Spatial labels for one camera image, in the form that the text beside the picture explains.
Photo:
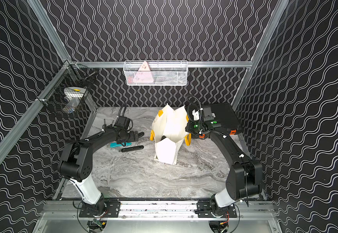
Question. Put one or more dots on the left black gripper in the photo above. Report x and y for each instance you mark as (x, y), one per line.
(132, 136)

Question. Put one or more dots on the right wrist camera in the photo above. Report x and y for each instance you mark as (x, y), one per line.
(207, 114)

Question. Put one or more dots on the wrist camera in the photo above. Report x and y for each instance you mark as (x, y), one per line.
(123, 122)
(207, 114)

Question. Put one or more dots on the white wire wall basket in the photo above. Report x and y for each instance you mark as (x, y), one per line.
(165, 73)

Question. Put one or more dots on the black tool case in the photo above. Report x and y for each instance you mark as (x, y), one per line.
(226, 120)

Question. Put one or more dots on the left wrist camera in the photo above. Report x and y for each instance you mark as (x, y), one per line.
(123, 122)

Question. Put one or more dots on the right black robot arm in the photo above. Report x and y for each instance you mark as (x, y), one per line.
(244, 179)

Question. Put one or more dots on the black wire mesh basket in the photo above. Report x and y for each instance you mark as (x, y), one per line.
(74, 75)

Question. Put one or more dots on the black marker pen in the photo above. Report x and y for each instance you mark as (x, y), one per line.
(132, 148)

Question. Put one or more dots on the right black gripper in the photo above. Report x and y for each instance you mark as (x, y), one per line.
(188, 127)

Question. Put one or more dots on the white canvas pouch yellow handles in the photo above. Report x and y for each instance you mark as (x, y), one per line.
(168, 133)

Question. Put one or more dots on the pink triangular card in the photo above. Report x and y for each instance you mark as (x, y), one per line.
(144, 74)

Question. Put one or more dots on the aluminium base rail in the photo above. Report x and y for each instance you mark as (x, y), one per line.
(182, 209)

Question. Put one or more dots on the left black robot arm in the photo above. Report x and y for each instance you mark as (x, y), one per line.
(76, 164)

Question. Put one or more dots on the teal utility knife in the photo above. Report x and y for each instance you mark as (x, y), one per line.
(114, 145)

